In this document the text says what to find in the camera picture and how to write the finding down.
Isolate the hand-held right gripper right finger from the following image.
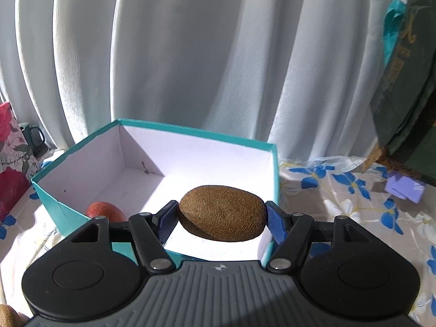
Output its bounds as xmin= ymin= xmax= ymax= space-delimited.
xmin=265 ymin=201 xmax=373 ymax=274

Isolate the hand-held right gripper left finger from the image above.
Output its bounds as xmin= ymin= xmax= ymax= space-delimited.
xmin=70 ymin=200 xmax=179 ymax=276

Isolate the brown kiwi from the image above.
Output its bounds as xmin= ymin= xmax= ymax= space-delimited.
xmin=0 ymin=304 xmax=16 ymax=327
xmin=177 ymin=186 xmax=267 ymax=243

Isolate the red cherry tomato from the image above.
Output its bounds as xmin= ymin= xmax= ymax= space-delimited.
xmin=86 ymin=202 xmax=127 ymax=223

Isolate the teal cardboard box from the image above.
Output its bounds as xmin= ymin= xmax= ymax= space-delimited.
xmin=31 ymin=119 xmax=280 ymax=269

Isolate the blue floral tablecloth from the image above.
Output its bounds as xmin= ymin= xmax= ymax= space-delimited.
xmin=0 ymin=148 xmax=436 ymax=327

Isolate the brown patterned cloth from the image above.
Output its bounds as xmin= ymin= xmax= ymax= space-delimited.
xmin=363 ymin=145 xmax=390 ymax=172

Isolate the dark green mug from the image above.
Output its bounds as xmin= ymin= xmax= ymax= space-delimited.
xmin=19 ymin=122 xmax=46 ymax=150

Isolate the white curtain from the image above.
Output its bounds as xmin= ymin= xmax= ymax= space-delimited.
xmin=0 ymin=0 xmax=402 ymax=174

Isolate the dark green bag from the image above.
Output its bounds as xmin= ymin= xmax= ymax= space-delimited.
xmin=370 ymin=0 xmax=436 ymax=188

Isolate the teal plastic bag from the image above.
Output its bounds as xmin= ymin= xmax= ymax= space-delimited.
xmin=383 ymin=0 xmax=411 ymax=63

